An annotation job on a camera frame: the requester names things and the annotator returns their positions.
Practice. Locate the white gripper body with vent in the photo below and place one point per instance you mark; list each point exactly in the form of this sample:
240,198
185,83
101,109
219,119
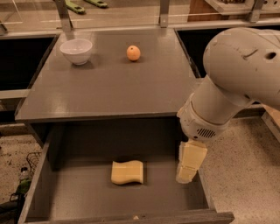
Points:
199,123

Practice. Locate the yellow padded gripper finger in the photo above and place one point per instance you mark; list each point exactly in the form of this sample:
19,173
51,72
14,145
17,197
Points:
190,158

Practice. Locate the yellow wavy sponge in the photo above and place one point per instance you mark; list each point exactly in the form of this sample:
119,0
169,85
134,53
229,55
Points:
127,172

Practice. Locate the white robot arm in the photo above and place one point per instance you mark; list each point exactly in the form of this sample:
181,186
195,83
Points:
242,66

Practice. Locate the grey cabinet counter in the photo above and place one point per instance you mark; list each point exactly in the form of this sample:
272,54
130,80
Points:
109,85

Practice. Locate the open grey top drawer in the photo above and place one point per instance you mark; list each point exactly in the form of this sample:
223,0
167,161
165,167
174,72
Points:
72,183

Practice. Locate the orange fruit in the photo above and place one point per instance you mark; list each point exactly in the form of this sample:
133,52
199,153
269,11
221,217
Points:
133,53

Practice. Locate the white ceramic bowl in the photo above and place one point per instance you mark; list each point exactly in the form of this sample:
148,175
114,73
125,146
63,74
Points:
77,51

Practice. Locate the green tool right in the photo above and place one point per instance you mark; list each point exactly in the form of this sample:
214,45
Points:
98,3

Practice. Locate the green tool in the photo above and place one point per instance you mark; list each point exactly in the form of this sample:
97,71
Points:
75,7
98,3

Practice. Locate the green plastic bottle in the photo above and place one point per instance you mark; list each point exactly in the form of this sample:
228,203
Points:
24,181

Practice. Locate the green tool left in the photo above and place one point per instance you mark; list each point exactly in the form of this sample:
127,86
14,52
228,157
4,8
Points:
75,7

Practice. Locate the metal post right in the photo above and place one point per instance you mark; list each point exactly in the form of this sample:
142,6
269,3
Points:
255,12

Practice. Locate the metal post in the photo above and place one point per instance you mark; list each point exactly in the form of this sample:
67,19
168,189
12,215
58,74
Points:
63,15
255,12
163,13

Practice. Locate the metal post centre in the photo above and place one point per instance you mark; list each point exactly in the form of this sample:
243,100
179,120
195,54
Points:
163,13

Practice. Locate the black wire basket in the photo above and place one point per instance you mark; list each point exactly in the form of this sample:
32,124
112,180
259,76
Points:
32,160

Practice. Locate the metal post left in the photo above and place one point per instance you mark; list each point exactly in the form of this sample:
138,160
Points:
63,15

